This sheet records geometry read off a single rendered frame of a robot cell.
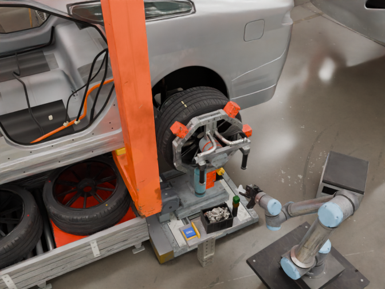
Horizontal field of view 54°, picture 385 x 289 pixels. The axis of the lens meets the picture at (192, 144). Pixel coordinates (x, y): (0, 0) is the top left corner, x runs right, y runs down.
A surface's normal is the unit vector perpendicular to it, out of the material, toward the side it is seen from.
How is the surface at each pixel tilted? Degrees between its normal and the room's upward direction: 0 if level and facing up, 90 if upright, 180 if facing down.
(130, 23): 90
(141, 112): 90
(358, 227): 0
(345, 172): 0
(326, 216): 81
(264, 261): 0
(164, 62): 90
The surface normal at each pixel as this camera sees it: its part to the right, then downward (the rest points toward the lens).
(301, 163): 0.00, -0.73
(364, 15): -0.78, 0.44
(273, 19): 0.44, 0.61
